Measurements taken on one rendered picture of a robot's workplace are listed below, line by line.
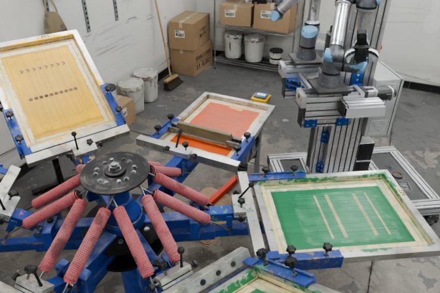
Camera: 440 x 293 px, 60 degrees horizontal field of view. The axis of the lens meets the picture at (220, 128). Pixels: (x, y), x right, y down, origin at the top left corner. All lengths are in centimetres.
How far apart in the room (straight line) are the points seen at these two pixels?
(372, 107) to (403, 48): 323
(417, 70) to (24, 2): 479
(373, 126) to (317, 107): 60
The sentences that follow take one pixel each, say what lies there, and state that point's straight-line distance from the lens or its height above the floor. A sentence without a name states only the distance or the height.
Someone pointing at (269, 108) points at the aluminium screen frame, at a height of 99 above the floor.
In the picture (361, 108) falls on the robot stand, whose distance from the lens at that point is 261.
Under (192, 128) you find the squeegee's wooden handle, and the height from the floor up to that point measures 104.
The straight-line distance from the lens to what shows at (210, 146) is 246.
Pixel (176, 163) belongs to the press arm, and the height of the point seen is 104.
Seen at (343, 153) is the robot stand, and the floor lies 59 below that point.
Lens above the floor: 234
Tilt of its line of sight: 32 degrees down
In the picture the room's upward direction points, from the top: straight up
